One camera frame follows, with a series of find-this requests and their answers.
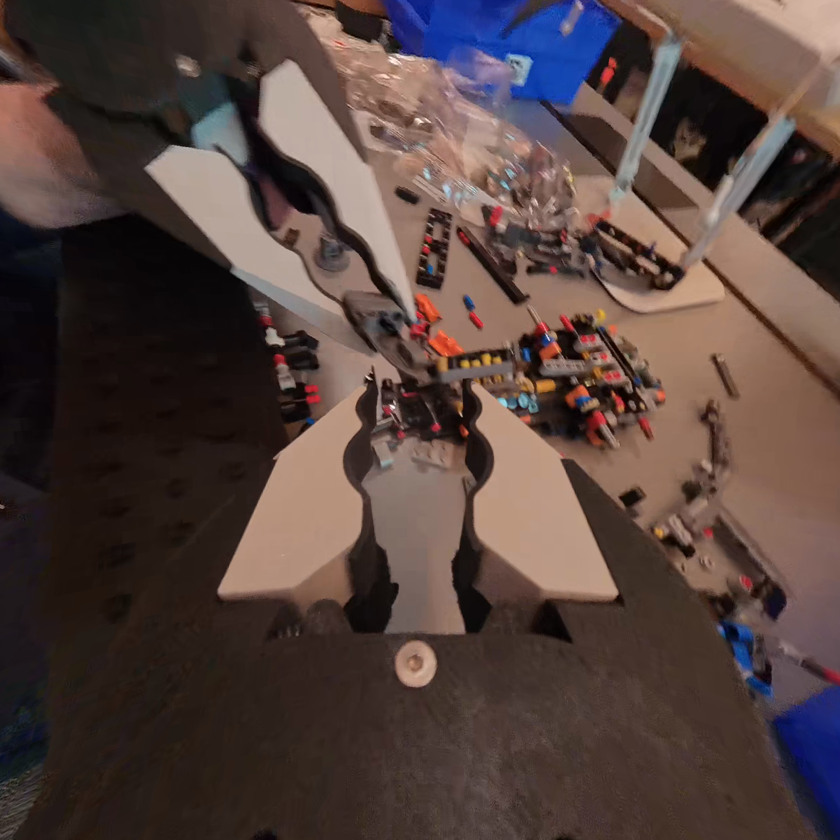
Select grey lego gear assembly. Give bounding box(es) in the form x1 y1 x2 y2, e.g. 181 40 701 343
314 223 358 273

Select blue lego suspension assembly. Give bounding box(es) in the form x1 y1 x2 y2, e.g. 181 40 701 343
717 620 840 700

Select dark grey curved lego piece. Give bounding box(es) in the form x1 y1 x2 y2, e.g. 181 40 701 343
343 290 437 378

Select clear bags of lego parts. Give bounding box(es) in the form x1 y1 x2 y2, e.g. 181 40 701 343
341 52 578 217

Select white book stand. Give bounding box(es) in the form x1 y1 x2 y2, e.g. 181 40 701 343
591 0 840 315

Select grey lego engine block assembly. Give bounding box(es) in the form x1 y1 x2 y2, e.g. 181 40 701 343
433 341 546 421

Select multicoloured lego chassis assembly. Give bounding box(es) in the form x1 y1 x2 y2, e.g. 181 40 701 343
518 308 667 450

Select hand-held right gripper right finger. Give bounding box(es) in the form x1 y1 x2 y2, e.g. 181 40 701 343
451 379 621 634

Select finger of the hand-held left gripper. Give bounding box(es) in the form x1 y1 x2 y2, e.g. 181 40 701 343
144 146 376 357
258 59 417 324

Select person's left hand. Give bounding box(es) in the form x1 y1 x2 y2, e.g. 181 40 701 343
0 82 132 231

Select light grey studded lego plate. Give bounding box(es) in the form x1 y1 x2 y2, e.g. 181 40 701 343
412 438 460 468

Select row of black lego connectors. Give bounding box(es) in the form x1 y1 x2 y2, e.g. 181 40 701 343
252 298 322 424

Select dark grey lego link chain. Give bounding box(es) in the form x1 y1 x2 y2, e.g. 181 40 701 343
682 399 732 500

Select long black lego beam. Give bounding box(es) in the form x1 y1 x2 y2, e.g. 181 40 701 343
456 226 529 306

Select black lego frame with pins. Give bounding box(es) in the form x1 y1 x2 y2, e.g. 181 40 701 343
415 209 455 290

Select black card sheet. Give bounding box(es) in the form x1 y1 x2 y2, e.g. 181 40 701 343
499 0 572 40

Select black perforated panel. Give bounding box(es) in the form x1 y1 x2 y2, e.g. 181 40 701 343
39 217 290 723

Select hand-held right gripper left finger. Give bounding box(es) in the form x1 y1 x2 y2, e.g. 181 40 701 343
217 384 400 634

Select black lego connectors red pins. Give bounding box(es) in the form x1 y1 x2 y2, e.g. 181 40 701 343
367 377 468 441

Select large black lego frame assembly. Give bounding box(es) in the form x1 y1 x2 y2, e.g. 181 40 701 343
587 220 686 293

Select grey lego gearbox assembly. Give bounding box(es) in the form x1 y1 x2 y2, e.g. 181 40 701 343
482 205 588 277

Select blue bin with square tag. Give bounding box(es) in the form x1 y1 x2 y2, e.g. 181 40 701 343
423 0 623 106

